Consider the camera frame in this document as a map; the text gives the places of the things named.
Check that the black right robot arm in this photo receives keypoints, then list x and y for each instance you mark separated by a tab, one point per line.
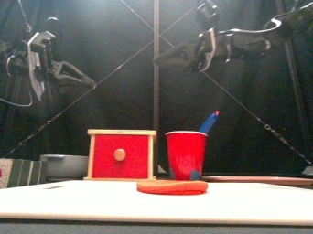
285	24

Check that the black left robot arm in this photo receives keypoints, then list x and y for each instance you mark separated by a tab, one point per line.
17	65

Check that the wooden drawer box housing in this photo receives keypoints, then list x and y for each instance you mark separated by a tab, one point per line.
122	132

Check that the red drawer with wooden knob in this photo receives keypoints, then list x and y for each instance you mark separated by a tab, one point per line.
106	164

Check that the red-orange dough disc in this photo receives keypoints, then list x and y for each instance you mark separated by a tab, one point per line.
172	187

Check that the blue marker pen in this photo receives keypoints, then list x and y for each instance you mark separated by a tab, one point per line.
209	123

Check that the red plastic cup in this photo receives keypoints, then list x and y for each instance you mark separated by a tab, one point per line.
185	152

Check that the green striped block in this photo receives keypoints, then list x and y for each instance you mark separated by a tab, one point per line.
29	172

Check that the white cutting board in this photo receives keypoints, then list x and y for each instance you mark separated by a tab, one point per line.
82	201

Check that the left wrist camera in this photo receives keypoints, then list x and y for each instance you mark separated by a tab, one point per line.
37	76

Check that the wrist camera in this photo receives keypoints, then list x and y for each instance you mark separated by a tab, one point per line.
37	76
208	13

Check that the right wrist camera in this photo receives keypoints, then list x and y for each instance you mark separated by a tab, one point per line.
208	13

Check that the metal frame pole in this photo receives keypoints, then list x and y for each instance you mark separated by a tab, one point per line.
296	97
157	106

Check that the white frame bracket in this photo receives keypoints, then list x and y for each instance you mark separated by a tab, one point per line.
308	170

